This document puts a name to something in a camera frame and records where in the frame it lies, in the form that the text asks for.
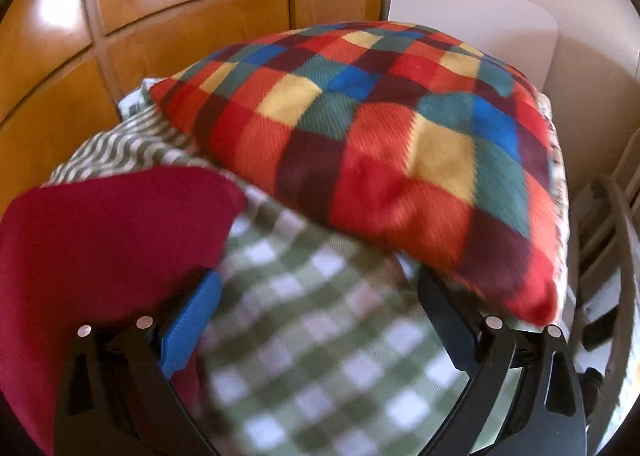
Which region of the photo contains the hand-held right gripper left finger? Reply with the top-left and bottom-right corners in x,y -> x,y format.
54,267 -> 223,456

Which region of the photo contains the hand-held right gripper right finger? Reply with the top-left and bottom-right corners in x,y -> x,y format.
417,266 -> 587,456

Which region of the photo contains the dark red garment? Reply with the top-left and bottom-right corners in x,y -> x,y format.
0,166 -> 248,456

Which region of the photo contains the green white checked bedsheet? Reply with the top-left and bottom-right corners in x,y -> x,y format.
42,106 -> 531,456

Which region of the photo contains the multicolour checked pillow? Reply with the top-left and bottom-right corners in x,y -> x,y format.
149,21 -> 561,327

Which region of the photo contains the green checked pillow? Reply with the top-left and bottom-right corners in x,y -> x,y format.
117,78 -> 171,119

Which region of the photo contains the white board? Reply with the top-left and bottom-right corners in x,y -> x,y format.
385,0 -> 559,92

